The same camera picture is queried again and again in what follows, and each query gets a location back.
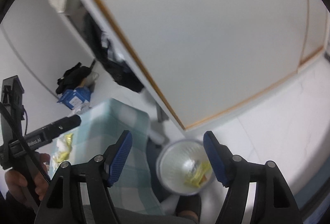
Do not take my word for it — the white tissue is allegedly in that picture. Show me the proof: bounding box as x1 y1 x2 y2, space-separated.
52 133 74 170

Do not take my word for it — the large yellow clear snack bag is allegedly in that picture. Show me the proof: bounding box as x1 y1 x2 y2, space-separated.
185 161 211 188

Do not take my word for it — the round clear trash bin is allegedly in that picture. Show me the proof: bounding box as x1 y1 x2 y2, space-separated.
156 139 215 196

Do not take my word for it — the person's left hand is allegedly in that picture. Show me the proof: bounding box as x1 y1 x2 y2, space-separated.
4 152 52 205

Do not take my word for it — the checkered teal tablecloth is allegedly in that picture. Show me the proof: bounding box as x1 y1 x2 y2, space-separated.
49 99 164 216

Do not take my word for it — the blue facial tissue box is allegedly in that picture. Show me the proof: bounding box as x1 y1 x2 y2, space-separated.
57 87 92 110

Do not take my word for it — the black clothing pile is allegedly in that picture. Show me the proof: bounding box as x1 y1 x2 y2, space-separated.
55 62 92 95

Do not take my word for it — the white wood-trimmed cabinet door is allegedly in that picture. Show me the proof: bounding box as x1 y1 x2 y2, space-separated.
83 0 329 131

